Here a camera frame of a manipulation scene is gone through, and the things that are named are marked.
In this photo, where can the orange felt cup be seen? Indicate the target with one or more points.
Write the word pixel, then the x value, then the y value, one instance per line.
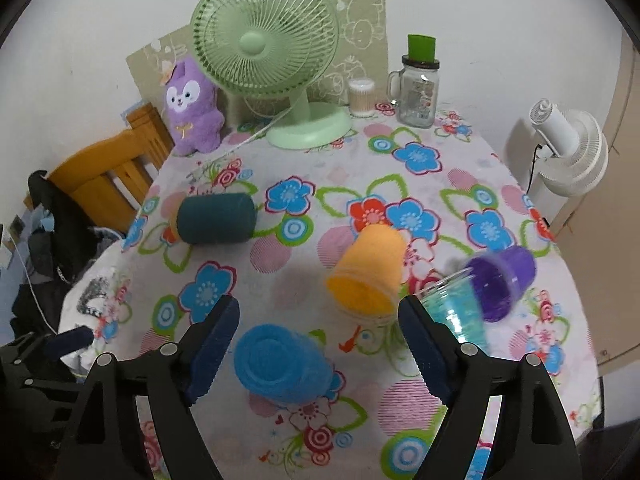
pixel 367 272

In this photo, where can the white standing fan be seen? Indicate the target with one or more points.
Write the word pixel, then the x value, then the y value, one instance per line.
pixel 575 145

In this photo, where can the glass jar mug green lid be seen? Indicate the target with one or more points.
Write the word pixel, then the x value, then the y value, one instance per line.
pixel 416 95

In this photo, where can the floral tablecloth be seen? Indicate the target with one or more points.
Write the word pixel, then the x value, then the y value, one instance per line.
pixel 300 270

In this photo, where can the blue felt cup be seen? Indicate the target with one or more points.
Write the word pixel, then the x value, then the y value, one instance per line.
pixel 280 362

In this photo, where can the green desk fan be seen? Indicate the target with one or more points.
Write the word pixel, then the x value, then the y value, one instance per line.
pixel 260 42

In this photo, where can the purple plush toy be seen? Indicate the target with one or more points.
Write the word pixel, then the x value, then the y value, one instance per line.
pixel 192 110

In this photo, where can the dark green felt cup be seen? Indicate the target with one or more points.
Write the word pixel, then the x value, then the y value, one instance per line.
pixel 215 218

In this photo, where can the dark clothing pile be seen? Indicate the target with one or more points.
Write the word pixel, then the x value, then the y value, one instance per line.
pixel 55 245

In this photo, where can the purple cup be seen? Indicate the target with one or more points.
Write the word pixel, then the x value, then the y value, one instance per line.
pixel 500 280

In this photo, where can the wooden chair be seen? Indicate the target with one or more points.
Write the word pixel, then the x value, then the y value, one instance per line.
pixel 100 177

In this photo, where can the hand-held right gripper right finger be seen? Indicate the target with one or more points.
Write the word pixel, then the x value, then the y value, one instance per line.
pixel 424 352

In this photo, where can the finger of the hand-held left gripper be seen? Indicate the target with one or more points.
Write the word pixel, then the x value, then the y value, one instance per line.
pixel 70 341

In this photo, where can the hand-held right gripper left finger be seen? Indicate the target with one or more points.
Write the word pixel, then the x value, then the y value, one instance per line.
pixel 216 342

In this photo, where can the clear plastic cup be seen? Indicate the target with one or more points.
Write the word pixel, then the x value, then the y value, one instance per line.
pixel 457 310

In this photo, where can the cotton swab container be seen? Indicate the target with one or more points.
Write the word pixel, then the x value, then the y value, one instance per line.
pixel 361 97

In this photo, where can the beige printed board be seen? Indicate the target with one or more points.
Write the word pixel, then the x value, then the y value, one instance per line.
pixel 362 25

